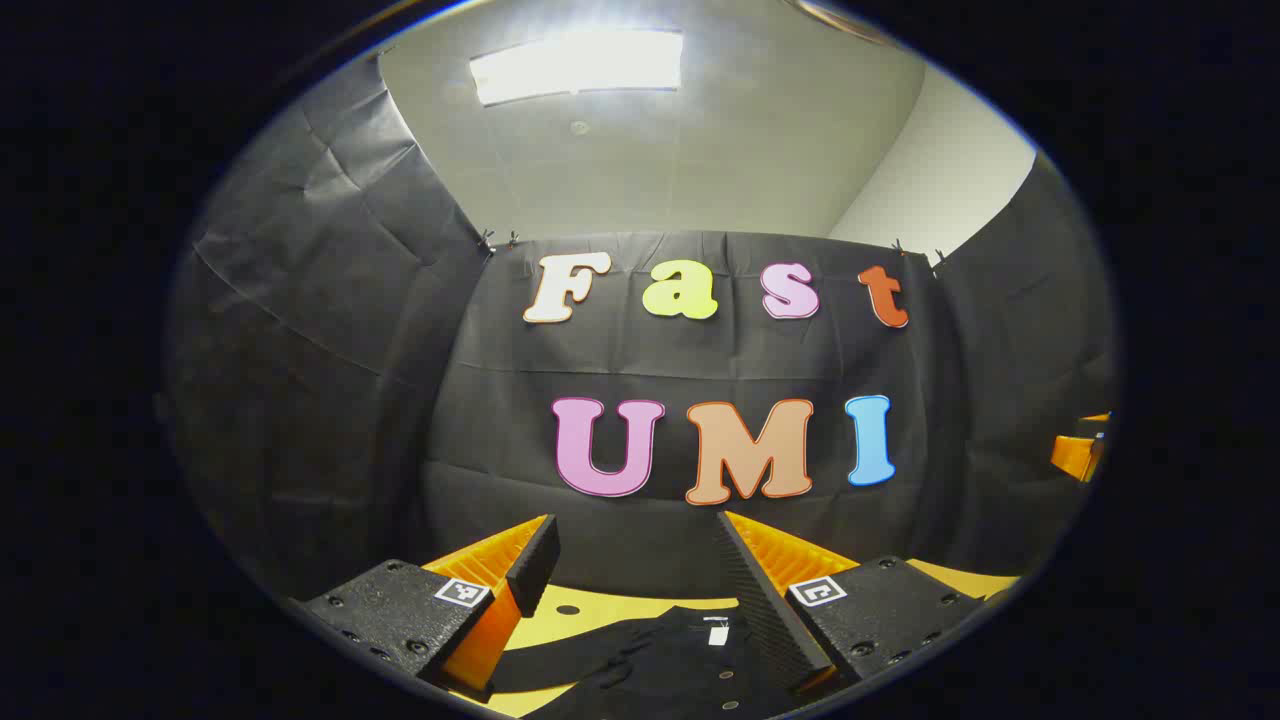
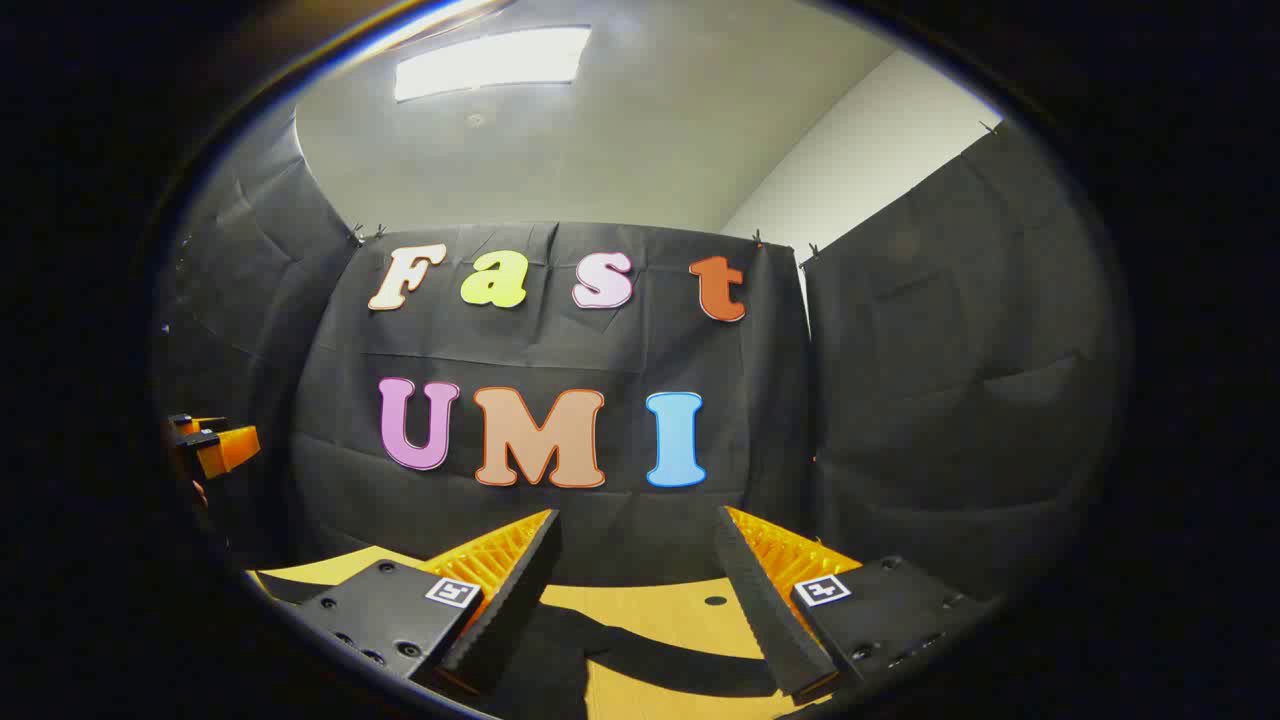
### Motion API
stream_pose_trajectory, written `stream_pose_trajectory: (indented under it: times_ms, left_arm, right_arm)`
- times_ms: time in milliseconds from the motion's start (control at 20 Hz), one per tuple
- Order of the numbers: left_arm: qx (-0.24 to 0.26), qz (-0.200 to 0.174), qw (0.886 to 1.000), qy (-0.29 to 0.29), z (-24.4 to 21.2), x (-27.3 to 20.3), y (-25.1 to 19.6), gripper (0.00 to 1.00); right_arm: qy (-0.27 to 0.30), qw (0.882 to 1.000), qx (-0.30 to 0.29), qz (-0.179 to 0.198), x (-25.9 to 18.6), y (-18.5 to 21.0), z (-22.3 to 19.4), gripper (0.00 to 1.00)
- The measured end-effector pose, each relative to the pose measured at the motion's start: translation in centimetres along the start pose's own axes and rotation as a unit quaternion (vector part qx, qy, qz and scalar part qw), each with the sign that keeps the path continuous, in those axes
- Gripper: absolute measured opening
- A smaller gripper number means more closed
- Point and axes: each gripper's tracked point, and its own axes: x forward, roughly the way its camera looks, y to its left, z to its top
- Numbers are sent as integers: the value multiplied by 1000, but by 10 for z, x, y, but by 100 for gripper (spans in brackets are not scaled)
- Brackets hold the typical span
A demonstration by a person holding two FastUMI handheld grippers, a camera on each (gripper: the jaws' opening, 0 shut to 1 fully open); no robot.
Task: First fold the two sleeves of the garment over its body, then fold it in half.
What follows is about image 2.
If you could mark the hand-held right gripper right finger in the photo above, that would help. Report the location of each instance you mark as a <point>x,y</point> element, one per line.
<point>765,610</point>

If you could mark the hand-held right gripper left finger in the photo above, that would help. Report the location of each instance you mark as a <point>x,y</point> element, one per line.
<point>510,610</point>

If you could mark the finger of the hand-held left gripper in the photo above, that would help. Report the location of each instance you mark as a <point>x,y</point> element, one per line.
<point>205,423</point>
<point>228,450</point>

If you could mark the black button-up jacket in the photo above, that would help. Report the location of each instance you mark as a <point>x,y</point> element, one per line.
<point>560,660</point>

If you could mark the black backdrop cloth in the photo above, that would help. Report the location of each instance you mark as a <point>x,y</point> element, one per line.
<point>540,350</point>

